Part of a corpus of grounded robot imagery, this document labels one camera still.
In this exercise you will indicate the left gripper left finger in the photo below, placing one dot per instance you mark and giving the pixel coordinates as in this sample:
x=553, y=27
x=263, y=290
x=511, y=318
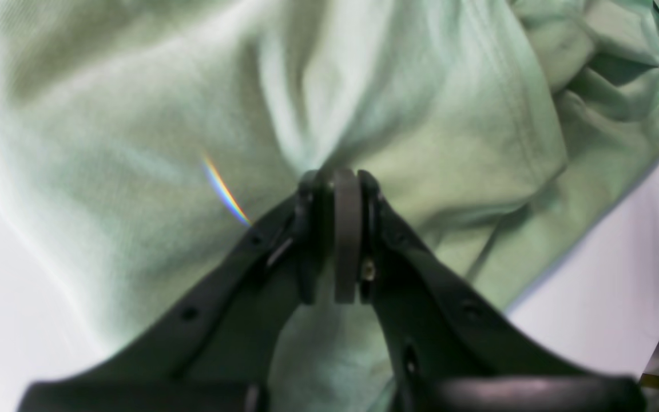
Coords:
x=212, y=351

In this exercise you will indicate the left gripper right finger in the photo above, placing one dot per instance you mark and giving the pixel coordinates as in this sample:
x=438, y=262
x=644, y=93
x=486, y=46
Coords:
x=450, y=350

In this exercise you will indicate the light green polo shirt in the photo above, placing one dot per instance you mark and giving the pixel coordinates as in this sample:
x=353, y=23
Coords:
x=140, y=140

